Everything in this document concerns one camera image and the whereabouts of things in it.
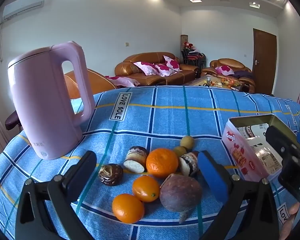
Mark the pink floral pillow middle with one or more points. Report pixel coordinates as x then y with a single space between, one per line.
163 70

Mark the large orange tangerine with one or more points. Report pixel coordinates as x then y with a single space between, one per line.
162 162

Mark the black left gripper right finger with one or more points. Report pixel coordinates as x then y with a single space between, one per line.
260 219

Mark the pink floral armchair pillow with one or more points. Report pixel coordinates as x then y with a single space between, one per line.
224 70

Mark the brown leather armchair far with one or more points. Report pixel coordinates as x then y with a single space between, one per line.
231 68

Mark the pink cookie tin box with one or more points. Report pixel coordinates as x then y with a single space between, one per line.
245 139

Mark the brown wooden door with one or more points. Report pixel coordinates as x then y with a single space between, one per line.
264 62

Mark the pink floral pillow right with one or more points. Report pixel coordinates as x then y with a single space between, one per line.
172 63

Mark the chocolate glazed pastry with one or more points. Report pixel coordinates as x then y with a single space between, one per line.
110 174

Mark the brown leather three-seat sofa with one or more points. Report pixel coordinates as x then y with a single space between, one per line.
127 68

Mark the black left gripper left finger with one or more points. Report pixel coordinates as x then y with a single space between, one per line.
33 220

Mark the person's right hand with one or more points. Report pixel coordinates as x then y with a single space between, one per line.
288 224

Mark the coffee table with clutter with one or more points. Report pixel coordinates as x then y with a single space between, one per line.
216 82

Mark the pink electric kettle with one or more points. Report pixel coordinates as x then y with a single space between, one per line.
42 101

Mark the pink floral pillow left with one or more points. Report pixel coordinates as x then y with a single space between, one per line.
147 68

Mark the brown leather chair near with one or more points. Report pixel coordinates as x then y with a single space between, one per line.
98 83

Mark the stacked dark chairs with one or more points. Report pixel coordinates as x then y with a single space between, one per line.
192 56

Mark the dark purple passion fruit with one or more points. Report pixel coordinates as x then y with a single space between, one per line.
180 194

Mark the small orange front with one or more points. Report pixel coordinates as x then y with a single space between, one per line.
127 208

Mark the white wall air conditioner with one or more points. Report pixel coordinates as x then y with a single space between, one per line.
20 6

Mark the small orange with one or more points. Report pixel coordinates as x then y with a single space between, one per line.
127 208
146 189

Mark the blue plaid tablecloth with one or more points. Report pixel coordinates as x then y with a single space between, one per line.
150 117

